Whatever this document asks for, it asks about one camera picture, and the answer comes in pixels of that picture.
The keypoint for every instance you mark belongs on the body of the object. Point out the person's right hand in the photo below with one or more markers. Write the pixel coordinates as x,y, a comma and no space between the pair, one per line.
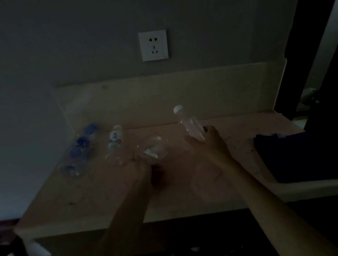
214,148

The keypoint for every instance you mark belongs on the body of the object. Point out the person's left hand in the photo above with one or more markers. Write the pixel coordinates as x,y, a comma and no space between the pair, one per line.
144,172

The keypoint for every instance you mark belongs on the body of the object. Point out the plain clear white-cap bottle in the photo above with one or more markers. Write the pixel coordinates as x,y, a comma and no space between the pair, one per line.
189,125

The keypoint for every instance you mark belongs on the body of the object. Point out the labelled clear white-cap bottle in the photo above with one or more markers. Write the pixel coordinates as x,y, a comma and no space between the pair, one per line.
114,145

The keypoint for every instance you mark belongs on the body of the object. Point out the clear bottle blue cap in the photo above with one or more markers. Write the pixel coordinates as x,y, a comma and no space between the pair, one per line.
91,130
82,144
74,164

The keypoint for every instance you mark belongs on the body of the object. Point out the dark purple cloth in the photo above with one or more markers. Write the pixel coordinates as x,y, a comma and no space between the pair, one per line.
282,156

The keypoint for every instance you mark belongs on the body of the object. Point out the person's right forearm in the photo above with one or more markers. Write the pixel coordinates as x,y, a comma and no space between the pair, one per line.
273,212

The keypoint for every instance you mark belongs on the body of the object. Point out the person's left forearm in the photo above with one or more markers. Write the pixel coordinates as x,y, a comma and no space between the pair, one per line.
115,235

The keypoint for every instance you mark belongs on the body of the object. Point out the beige stone backsplash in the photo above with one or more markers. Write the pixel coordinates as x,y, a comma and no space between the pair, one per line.
220,93

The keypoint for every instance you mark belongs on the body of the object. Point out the white wall socket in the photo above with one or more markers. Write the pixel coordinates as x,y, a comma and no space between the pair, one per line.
153,45

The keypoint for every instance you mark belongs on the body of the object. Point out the dark door frame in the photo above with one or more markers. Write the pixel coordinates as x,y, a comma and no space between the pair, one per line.
306,33

